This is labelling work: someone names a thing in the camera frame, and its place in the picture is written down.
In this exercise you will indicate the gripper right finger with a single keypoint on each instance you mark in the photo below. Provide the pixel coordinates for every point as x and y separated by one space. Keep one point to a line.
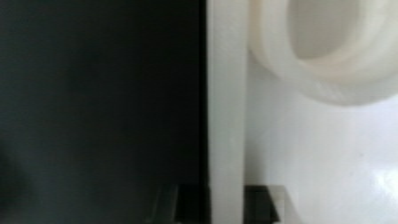
267 205

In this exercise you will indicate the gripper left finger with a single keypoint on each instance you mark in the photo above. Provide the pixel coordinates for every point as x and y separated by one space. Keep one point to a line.
182 205

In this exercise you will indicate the white square tabletop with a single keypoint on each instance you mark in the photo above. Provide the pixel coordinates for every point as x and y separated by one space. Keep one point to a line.
304 107

